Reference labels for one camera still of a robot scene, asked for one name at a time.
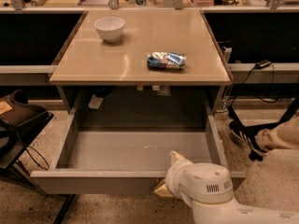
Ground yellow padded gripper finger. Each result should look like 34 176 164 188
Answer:
153 179 174 198
170 150 186 165

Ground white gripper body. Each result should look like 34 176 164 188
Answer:
165 159 192 207

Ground grey top drawer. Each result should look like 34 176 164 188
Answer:
29 89 247 196

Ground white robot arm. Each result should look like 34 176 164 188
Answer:
154 151 299 224

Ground grey drawer cabinet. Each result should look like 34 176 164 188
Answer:
49 8 234 117

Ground black shoe upper right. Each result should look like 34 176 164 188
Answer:
229 120 267 157

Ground white paper tag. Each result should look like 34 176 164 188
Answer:
88 94 103 109

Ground blue foil snack bag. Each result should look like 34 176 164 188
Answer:
147 51 186 70

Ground person leg beige trousers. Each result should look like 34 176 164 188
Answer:
255 117 299 152

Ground black power adapter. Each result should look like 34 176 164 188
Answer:
254 60 271 70

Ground white ceramic bowl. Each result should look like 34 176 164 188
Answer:
93 17 125 42

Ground black chair left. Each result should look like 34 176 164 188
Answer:
0 89 77 224

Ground black stand frame right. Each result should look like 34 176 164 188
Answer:
227 95 299 162

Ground black cable on floor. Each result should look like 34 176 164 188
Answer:
25 145 50 171

